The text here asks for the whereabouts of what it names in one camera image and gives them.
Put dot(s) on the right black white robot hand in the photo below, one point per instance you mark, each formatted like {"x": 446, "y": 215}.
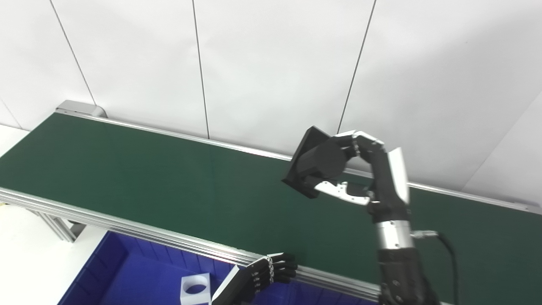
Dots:
{"x": 387, "y": 186}

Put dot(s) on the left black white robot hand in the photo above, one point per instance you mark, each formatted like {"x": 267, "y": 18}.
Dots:
{"x": 264, "y": 273}

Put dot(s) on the black cylinder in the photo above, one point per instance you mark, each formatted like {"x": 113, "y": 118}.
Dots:
{"x": 317, "y": 163}

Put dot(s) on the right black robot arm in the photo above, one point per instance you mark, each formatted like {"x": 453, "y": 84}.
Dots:
{"x": 398, "y": 262}

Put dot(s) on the blue bin holding black parts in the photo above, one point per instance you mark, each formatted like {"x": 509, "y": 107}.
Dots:
{"x": 322, "y": 296}

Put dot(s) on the blue bin holding white part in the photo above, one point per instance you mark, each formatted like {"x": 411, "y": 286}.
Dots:
{"x": 139, "y": 275}

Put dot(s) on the green conveyor belt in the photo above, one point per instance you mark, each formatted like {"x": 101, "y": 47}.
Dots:
{"x": 148, "y": 169}
{"x": 127, "y": 226}

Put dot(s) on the aluminium conveyor support leg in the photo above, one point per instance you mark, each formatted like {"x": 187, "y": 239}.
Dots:
{"x": 59, "y": 226}

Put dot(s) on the white block with round hole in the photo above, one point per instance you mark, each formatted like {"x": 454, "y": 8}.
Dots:
{"x": 188, "y": 281}

